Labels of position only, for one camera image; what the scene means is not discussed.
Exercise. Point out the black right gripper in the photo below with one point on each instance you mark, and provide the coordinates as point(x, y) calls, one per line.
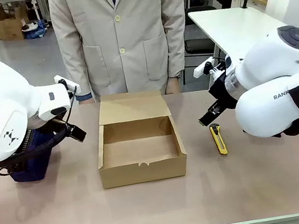
point(222, 92)

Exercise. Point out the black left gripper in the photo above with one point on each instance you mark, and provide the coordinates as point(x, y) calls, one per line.
point(60, 124)

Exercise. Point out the yellow utility knife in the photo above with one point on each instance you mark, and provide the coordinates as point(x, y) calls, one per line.
point(219, 142)

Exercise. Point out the person's right forearm beige sleeve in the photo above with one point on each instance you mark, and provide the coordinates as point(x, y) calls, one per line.
point(73, 67)

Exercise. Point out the person's left forearm beige sleeve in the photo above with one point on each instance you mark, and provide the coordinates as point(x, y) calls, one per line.
point(177, 47)

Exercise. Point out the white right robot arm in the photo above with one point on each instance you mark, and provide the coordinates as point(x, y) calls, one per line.
point(266, 109)

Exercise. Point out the open brown cardboard box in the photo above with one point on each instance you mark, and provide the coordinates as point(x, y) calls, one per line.
point(145, 170)

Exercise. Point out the worn cardboard box on floor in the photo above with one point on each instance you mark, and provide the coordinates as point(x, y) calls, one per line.
point(10, 26)

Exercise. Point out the person's right hand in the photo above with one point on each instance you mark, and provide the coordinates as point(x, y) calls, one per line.
point(86, 101)

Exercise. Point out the person's left hand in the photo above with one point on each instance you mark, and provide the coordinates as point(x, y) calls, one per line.
point(173, 86)

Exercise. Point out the navy blue zipper pouch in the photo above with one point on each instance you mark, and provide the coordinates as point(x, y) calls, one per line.
point(32, 169)

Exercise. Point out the black office chair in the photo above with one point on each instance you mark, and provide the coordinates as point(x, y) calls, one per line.
point(198, 43)

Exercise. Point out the large white side table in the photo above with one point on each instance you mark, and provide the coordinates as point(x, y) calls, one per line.
point(227, 30)

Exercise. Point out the person in beige coat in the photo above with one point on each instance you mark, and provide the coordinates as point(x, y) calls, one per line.
point(122, 36)

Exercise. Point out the blue plastic bag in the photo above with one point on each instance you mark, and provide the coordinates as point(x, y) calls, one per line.
point(36, 30)

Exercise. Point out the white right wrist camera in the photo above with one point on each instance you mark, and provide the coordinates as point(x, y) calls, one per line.
point(202, 69)

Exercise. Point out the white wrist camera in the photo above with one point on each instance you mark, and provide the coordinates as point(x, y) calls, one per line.
point(202, 69)
point(65, 83)

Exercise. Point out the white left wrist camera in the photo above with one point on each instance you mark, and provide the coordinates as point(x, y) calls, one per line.
point(65, 83)

